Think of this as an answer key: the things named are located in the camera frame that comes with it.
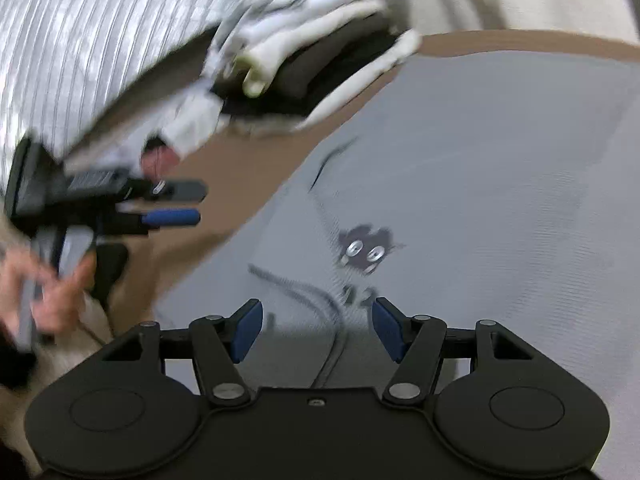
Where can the silver quilted cover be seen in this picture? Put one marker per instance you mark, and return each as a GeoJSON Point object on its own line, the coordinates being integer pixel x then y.
{"type": "Point", "coordinates": [100, 35]}

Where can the white printed shirt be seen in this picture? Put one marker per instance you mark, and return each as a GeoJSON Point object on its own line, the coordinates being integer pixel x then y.
{"type": "Point", "coordinates": [195, 115]}

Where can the dark brown folded garment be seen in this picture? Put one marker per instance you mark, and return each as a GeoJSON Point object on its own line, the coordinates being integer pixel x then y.
{"type": "Point", "coordinates": [325, 77]}

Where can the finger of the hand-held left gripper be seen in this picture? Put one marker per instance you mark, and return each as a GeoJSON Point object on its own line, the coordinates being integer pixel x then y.
{"type": "Point", "coordinates": [185, 191]}
{"type": "Point", "coordinates": [170, 218]}

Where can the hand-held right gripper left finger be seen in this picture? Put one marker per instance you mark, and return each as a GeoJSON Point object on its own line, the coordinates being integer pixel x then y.
{"type": "Point", "coordinates": [246, 332]}

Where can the pale grey folded shirt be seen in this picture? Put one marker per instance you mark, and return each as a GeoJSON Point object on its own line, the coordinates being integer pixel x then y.
{"type": "Point", "coordinates": [280, 20]}

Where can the black folded garment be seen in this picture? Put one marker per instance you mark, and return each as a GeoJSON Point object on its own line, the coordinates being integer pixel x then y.
{"type": "Point", "coordinates": [260, 107]}

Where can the person's left hand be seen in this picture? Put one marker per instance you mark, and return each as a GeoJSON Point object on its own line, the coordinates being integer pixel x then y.
{"type": "Point", "coordinates": [60, 305]}

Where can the cream folded garment yellow trim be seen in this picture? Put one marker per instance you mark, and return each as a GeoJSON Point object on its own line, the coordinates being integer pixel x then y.
{"type": "Point", "coordinates": [320, 35]}

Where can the red suitcase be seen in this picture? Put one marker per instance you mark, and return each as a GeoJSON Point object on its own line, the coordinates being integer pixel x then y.
{"type": "Point", "coordinates": [157, 160]}

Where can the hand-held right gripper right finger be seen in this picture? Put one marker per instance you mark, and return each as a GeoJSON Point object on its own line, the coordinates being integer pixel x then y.
{"type": "Point", "coordinates": [389, 332]}

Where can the grey shirt with dark print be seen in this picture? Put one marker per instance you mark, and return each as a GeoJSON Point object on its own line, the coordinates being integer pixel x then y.
{"type": "Point", "coordinates": [475, 185]}

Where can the beige frame rail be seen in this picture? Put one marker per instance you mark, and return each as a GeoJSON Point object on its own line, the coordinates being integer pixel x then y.
{"type": "Point", "coordinates": [150, 90]}

